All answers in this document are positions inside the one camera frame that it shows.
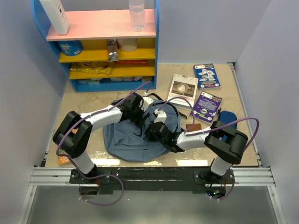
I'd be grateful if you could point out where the blue fabric backpack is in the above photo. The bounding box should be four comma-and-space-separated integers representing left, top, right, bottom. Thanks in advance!
103, 93, 170, 162

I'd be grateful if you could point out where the brown leather wallet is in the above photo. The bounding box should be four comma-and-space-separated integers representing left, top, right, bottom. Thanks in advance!
186, 123, 202, 132

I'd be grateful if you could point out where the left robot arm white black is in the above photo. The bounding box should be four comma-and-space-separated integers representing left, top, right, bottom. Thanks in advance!
53, 93, 154, 183

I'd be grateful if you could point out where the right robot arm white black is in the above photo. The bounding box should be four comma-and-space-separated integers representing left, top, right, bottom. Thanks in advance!
145, 121, 248, 183

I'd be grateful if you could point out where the yellow snack bag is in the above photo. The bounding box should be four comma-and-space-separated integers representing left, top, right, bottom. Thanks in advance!
70, 61, 114, 75

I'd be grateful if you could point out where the red flat box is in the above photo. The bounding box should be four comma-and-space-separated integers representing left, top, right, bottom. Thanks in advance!
116, 59, 148, 64

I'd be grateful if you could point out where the white coffee cover book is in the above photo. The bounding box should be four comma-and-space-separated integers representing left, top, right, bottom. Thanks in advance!
167, 74, 199, 111

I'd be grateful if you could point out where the purple cover book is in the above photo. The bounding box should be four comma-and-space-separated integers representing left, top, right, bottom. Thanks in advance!
190, 91, 222, 123

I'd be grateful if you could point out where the blue shelf unit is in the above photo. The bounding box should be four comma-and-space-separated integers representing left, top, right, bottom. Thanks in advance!
30, 0, 160, 92

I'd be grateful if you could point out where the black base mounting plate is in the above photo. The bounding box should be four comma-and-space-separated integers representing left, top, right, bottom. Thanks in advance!
73, 168, 235, 198

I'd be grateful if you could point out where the blue zip pencil case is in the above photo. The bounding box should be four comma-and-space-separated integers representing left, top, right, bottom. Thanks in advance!
217, 111, 237, 124

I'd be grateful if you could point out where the blue cartoon book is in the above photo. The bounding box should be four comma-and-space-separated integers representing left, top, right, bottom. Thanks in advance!
193, 63, 221, 89

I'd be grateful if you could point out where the orange green children book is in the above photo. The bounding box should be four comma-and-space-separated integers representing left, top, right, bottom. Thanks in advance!
57, 149, 70, 165

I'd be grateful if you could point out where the blue round tin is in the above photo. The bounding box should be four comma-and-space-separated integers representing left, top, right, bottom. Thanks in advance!
57, 40, 84, 56

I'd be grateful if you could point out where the clear plastic water bottle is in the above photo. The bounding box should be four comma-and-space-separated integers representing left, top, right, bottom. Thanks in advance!
129, 0, 146, 31

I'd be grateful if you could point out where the white rectangular box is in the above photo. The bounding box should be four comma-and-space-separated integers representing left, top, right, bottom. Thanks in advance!
40, 0, 70, 35

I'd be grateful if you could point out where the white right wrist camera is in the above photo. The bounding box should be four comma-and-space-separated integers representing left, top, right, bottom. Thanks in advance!
154, 110, 167, 123

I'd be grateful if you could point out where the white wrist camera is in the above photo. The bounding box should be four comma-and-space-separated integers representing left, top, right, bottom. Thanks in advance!
141, 92, 154, 111
154, 110, 167, 123

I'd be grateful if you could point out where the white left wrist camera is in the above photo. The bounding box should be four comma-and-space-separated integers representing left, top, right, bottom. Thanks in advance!
141, 92, 154, 111

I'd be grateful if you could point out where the aluminium frame rail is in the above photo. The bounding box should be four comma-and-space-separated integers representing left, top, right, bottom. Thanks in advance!
29, 167, 275, 187

